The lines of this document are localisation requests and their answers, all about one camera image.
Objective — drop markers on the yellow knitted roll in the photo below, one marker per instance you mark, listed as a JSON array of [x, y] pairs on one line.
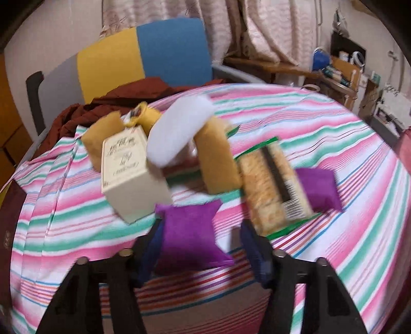
[[149, 117]]

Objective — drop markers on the wooden shelf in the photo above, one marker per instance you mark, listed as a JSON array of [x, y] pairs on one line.
[[257, 66]]

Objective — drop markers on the pale patterned curtain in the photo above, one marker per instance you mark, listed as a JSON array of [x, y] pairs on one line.
[[273, 29]]

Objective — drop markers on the green-edged snack packet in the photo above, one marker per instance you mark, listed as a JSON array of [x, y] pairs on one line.
[[273, 192]]

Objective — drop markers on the grey yellow blue chair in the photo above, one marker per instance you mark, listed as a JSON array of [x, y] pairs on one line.
[[170, 48]]

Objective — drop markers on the dark maroon cloth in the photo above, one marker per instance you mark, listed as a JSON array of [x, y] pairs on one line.
[[11, 224]]

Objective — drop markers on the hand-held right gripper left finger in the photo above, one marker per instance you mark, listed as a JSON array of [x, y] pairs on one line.
[[151, 252]]

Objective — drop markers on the rust brown padded jacket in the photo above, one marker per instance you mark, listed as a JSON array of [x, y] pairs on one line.
[[93, 107]]

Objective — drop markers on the orange wooden cabinet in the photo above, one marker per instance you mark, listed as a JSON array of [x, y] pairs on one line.
[[9, 128]]

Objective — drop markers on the cream cardboard box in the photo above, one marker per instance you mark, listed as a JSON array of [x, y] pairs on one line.
[[128, 183]]

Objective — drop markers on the pink green striped cloth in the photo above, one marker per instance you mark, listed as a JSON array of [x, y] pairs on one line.
[[80, 218]]

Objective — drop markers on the long yellow sponge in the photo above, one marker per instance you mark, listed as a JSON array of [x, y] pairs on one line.
[[218, 160]]

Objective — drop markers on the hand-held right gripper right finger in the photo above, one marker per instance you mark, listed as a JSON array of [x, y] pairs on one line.
[[257, 257]]

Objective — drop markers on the purple fabric sachet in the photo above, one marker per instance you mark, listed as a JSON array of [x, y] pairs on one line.
[[189, 237], [318, 189]]

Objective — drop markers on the yellow sponge block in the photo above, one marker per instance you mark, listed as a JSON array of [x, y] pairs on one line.
[[99, 135]]

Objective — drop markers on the white foam pad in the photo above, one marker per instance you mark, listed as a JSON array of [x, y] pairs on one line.
[[176, 131]]

